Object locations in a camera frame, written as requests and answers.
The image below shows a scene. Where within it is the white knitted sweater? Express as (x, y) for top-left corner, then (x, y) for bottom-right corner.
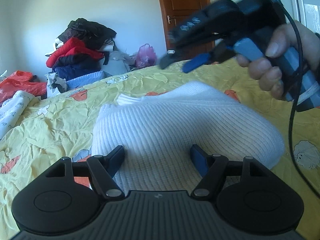
(91, 81), (285, 192)

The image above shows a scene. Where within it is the grey bundle of clothes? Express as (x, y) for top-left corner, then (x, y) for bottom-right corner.
(101, 51), (135, 76)

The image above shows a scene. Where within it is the pile of dark clothes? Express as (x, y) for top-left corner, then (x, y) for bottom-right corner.
(46, 18), (117, 81)

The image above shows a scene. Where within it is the right hand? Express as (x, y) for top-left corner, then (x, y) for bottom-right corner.
(236, 21), (319, 100)

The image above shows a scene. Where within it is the pink plastic bag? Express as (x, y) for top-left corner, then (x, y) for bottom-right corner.
(135, 43), (157, 69)

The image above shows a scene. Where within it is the yellow cartoon bed sheet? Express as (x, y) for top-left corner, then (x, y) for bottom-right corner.
(1, 60), (319, 239)

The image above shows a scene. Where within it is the brown wooden door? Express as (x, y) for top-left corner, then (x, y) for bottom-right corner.
(155, 0), (226, 62)

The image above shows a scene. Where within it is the light blue knitted garment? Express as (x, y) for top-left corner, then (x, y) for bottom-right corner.
(66, 71), (111, 90)

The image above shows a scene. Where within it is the red jacket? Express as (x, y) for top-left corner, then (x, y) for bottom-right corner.
(46, 37), (104, 68)

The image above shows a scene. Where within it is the black and white garment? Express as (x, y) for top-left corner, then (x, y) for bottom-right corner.
(46, 72), (68, 98)

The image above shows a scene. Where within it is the white printed blanket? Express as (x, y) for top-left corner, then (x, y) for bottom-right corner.
(0, 90), (40, 139)

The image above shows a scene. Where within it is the red plastic bag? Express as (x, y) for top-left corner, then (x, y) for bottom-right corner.
(0, 70), (47, 103)

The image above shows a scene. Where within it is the black cable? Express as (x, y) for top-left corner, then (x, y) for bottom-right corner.
(260, 0), (320, 198)

